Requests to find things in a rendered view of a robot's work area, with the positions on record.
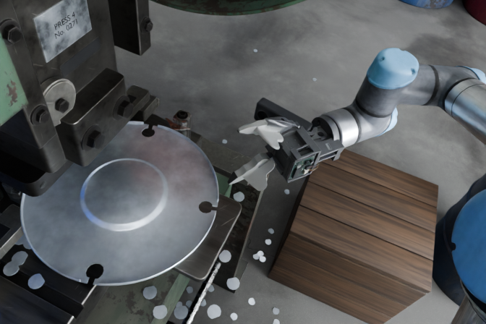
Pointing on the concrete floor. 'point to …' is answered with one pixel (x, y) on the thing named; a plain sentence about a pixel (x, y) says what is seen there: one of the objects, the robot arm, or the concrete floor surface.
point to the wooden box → (360, 238)
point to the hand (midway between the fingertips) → (229, 156)
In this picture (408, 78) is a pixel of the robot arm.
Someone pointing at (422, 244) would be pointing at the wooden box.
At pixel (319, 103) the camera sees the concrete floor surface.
